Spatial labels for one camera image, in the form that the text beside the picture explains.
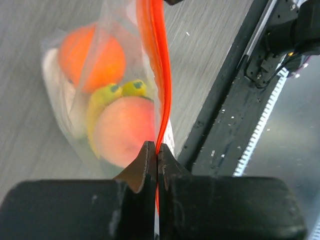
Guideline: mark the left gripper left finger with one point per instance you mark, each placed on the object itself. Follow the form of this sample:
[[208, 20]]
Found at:
[[122, 208]]

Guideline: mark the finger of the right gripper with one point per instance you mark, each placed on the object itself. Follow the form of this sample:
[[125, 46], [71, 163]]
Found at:
[[173, 2]]

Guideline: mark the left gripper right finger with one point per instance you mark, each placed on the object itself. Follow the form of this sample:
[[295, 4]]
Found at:
[[195, 207]]

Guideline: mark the pink toy peach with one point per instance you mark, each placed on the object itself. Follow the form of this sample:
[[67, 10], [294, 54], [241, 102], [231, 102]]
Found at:
[[122, 128]]

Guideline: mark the yellow toy banana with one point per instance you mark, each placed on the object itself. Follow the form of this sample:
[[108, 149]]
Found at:
[[103, 97]]

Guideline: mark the clear orange zip top bag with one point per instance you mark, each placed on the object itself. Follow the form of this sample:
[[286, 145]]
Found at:
[[139, 27]]

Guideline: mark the orange toy orange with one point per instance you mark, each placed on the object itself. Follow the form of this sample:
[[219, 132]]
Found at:
[[85, 59]]

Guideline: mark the white toy radish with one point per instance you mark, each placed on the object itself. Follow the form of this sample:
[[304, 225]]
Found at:
[[69, 109]]

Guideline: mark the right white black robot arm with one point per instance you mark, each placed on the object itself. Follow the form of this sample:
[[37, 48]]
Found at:
[[273, 28]]

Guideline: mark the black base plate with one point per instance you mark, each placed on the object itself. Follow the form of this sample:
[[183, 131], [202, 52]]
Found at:
[[230, 114]]

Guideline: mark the white slotted cable duct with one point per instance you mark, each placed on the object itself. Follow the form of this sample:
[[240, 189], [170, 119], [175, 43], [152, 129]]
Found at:
[[246, 156]]

